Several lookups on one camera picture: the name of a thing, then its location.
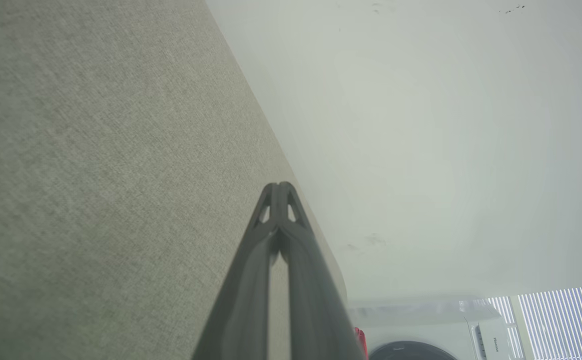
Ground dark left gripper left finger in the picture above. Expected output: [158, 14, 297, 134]
[191, 182, 279, 360]

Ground dark round washing machine door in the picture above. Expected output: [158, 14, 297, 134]
[368, 340, 459, 360]

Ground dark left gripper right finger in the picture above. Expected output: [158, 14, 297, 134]
[278, 182, 367, 360]

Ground red basketball jersey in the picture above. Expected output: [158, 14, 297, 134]
[354, 327, 370, 360]

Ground white washing machine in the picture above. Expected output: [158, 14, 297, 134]
[347, 299, 517, 360]

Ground white window blinds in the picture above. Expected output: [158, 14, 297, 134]
[486, 283, 582, 360]

